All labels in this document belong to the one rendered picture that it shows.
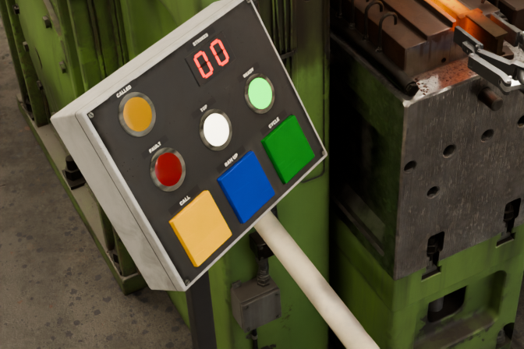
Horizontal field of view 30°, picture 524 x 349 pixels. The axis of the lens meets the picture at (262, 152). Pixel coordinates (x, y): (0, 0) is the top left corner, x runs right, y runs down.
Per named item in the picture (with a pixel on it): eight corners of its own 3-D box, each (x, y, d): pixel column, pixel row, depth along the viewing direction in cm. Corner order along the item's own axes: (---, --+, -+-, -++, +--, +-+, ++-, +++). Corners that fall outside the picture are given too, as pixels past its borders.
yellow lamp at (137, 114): (160, 128, 127) (156, 101, 124) (127, 139, 126) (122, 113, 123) (150, 115, 129) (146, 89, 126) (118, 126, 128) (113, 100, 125)
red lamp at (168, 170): (190, 182, 130) (187, 157, 127) (157, 194, 128) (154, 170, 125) (180, 169, 132) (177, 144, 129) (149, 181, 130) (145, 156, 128)
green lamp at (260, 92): (279, 106, 142) (278, 82, 139) (250, 116, 140) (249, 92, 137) (269, 94, 144) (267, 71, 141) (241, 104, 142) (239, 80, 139)
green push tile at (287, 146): (316, 156, 146) (294, 113, 144) (286, 184, 142) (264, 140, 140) (307, 157, 148) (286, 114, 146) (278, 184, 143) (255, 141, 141)
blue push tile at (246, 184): (276, 194, 140) (253, 150, 138) (244, 224, 136) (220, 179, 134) (267, 194, 142) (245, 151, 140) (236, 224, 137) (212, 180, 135)
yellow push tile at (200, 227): (233, 234, 134) (208, 189, 132) (198, 267, 130) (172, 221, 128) (224, 234, 136) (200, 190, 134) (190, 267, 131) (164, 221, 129)
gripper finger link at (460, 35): (482, 59, 163) (478, 61, 163) (456, 40, 168) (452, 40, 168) (483, 44, 161) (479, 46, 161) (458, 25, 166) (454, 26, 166)
